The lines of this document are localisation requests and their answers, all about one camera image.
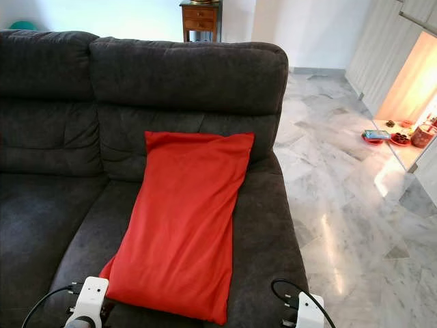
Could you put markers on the red pillow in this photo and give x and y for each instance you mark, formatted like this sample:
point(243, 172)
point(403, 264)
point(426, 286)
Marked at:
point(181, 222)

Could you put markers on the dark red snack bowl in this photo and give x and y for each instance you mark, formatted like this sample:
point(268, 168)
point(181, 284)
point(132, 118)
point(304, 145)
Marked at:
point(400, 139)

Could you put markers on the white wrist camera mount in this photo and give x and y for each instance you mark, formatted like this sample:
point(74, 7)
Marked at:
point(309, 311)
point(93, 298)

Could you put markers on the low cream shelf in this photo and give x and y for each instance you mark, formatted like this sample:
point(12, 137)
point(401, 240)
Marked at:
point(406, 156)

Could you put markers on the small red dish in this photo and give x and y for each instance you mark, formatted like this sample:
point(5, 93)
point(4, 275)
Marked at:
point(407, 124)

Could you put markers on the brass bowl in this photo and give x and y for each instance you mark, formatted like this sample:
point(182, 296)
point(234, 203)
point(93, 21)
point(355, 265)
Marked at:
point(203, 1)

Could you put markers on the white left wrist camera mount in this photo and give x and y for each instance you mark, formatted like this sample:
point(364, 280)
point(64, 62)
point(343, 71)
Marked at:
point(93, 298)

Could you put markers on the white panelled cabinet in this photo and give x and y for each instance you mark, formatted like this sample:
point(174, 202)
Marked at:
point(379, 44)

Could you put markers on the brown round jar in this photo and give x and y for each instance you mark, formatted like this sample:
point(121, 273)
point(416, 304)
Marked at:
point(424, 135)

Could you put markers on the brown wooden cabinet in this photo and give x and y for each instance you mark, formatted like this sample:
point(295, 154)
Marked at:
point(201, 20)

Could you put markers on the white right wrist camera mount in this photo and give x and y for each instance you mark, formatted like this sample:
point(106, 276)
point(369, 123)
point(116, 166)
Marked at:
point(309, 311)

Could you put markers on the dark grey fabric sofa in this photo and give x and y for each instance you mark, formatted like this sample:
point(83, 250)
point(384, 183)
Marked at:
point(54, 201)

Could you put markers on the green plastic chair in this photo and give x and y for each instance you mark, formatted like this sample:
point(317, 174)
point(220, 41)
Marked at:
point(22, 26)

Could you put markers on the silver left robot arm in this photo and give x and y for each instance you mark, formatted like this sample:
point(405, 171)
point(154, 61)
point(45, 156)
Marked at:
point(80, 323)

